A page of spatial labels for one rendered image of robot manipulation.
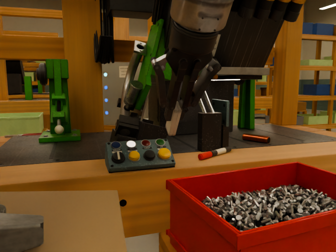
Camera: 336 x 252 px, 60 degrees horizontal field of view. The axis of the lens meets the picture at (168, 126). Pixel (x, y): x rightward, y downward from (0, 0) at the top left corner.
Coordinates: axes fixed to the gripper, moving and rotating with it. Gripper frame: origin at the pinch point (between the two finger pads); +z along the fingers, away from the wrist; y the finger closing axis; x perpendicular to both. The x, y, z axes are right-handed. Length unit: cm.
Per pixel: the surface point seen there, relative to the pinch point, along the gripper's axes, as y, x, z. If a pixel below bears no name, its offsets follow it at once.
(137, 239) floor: 19, 51, 160
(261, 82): 520, 585, 397
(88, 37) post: -13, 67, 17
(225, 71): 16.8, 13.6, -2.7
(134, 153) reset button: -7.1, 0.1, 10.0
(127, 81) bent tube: -2.0, 38.7, 17.6
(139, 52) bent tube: 0.5, 37.6, 6.1
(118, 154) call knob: -10.4, 0.3, 9.9
